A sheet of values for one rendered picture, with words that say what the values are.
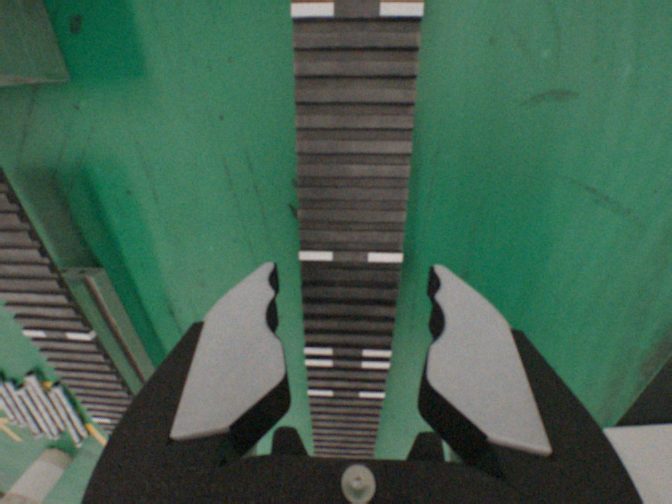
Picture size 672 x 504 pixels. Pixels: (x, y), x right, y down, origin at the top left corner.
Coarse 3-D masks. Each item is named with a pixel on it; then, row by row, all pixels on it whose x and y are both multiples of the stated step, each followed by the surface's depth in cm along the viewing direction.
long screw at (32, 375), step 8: (24, 376) 23; (32, 376) 23; (32, 384) 23; (40, 384) 24; (40, 392) 24; (48, 400) 25; (48, 408) 26; (56, 408) 26; (56, 416) 27; (64, 424) 28
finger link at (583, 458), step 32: (544, 384) 6; (544, 416) 6; (576, 416) 6; (512, 448) 5; (576, 448) 5; (608, 448) 5; (512, 480) 5; (544, 480) 5; (576, 480) 5; (608, 480) 5
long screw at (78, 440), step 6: (48, 390) 24; (54, 396) 25; (54, 402) 25; (60, 402) 25; (60, 408) 26; (60, 414) 26; (66, 414) 26; (66, 420) 27; (72, 426) 27; (72, 432) 28; (78, 438) 29; (78, 444) 29
